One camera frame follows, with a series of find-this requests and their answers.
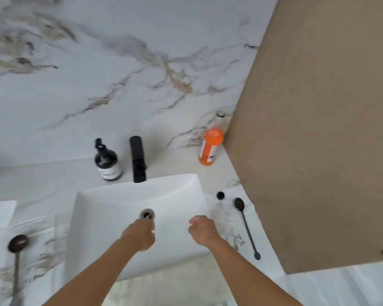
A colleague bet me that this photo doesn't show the person's left hand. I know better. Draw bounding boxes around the person's left hand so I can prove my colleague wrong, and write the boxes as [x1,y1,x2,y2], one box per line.
[120,218,156,252]

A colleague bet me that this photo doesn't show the person's right hand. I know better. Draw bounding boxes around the person's right hand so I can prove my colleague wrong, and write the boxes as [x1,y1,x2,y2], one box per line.
[188,215,223,248]

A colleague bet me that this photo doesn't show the person's right forearm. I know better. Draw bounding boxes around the person's right forearm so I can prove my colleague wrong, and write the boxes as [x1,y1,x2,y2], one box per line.
[208,236,304,306]

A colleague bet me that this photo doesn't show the person's left forearm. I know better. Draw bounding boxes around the person's left forearm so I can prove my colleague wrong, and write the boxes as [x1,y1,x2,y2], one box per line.
[41,236,146,306]

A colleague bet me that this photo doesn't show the white rectangular sink basin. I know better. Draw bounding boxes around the white rectangular sink basin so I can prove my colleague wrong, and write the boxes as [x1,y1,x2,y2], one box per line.
[64,173,211,282]

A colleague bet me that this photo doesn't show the long black spoon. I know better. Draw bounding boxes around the long black spoon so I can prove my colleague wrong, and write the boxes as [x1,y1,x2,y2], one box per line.
[234,197,262,261]

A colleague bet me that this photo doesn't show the black faucet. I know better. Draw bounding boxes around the black faucet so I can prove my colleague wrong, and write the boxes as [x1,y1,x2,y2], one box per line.
[129,136,147,183]

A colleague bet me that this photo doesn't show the dark pump soap bottle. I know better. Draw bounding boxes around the dark pump soap bottle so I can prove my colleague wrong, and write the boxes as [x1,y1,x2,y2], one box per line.
[94,138,123,181]

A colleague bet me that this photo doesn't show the orange plastic bottle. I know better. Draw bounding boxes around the orange plastic bottle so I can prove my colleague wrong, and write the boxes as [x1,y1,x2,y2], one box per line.
[199,127,224,166]

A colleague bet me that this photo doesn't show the clear plastic tray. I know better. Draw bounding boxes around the clear plastic tray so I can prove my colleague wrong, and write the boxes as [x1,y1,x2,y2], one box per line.
[0,213,59,306]

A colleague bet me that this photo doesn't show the brown wooden ladle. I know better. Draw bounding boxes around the brown wooden ladle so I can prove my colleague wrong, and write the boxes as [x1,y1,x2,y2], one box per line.
[7,234,30,306]

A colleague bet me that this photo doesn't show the beige cabinet door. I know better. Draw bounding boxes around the beige cabinet door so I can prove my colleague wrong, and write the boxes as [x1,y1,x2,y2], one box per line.
[223,0,383,275]

